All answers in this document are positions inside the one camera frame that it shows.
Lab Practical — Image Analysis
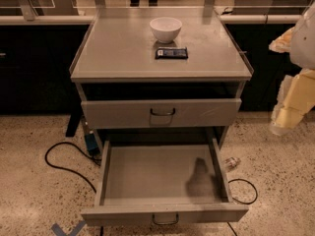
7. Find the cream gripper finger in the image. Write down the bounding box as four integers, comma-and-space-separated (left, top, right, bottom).
269, 121, 291, 136

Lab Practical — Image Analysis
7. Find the grey drawer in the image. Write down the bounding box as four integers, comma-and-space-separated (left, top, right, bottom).
82, 139, 248, 226
82, 98, 241, 129

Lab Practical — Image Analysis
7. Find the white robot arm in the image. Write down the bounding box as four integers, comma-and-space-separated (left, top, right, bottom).
269, 3, 315, 136

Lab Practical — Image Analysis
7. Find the grey top drawer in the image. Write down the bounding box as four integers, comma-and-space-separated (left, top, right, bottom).
82, 98, 241, 129

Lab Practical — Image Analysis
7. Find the grey drawer cabinet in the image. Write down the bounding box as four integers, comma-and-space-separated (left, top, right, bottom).
71, 7, 252, 145

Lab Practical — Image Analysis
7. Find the clear plastic bottle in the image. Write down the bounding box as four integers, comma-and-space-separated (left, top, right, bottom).
224, 157, 241, 171

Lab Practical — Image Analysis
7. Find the dark blue snack bar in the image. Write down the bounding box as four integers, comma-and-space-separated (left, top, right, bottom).
155, 47, 188, 59

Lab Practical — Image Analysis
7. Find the white ceramic bowl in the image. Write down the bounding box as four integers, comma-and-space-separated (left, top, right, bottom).
150, 17, 182, 43

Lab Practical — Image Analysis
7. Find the blue power adapter box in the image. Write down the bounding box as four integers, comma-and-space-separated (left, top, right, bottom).
85, 134, 99, 156

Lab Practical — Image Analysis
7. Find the black cable on right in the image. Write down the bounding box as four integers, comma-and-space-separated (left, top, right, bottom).
226, 178, 259, 236

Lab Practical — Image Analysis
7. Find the black cable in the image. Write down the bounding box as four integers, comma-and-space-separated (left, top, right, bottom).
44, 141, 102, 195
226, 178, 259, 236

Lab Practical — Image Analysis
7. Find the black cable on left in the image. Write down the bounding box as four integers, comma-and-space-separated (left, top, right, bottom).
44, 141, 102, 195

